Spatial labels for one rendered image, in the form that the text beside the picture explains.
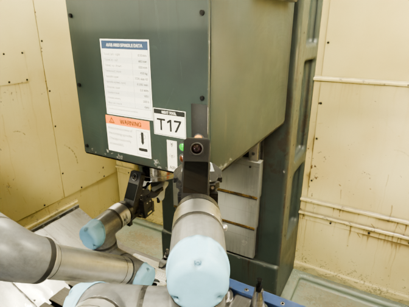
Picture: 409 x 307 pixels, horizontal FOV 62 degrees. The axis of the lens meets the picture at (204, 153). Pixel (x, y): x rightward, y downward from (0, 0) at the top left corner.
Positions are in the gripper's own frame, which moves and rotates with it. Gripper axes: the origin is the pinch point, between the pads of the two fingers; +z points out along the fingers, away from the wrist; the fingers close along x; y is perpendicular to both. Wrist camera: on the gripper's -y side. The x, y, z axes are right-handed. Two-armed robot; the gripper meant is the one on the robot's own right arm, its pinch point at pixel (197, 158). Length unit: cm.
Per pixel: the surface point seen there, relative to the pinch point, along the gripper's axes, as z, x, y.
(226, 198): 79, 14, 51
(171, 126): 17.0, -6.7, -2.3
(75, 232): 113, -76, 92
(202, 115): 12.4, 1.3, -6.3
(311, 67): 98, 54, -8
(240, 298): 13, 12, 50
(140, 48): 21.2, -13.9, -21.0
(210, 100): 12.4, 3.1, -9.8
